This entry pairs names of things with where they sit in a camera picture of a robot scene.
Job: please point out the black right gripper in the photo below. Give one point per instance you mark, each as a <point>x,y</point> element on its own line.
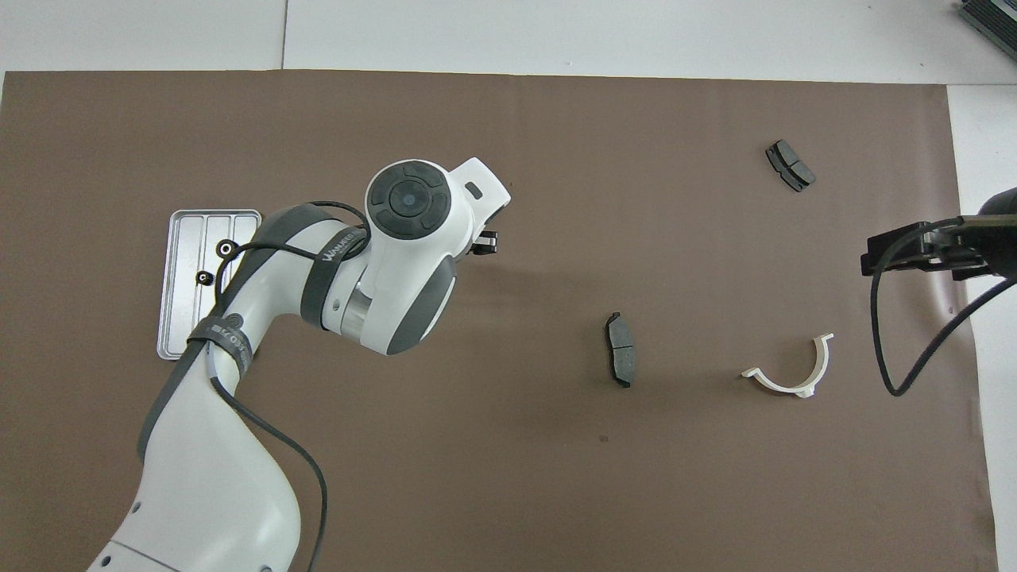
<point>985,246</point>

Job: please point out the large black bearing gear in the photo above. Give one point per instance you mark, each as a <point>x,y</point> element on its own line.
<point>226,248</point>

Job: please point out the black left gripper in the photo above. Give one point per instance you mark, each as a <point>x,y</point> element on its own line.
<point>473,248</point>

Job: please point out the black ribbed device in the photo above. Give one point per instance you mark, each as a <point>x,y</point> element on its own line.
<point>997,14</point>

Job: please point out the brown paper table mat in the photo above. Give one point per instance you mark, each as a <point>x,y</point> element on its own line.
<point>508,477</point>

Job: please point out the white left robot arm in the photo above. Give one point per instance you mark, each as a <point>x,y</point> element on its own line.
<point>222,477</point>

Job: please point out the white curved plastic bracket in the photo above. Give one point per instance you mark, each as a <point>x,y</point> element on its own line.
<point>806,389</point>

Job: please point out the long grey brake pad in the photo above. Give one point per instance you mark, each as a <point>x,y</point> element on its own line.
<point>621,353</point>

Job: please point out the silver metal compartment tray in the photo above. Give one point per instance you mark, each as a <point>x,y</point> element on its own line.
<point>179,302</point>

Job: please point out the short grey brake pad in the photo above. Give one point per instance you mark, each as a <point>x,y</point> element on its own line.
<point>790,165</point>

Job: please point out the small black bearing gear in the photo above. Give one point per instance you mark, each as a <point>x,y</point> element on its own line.
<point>204,278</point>

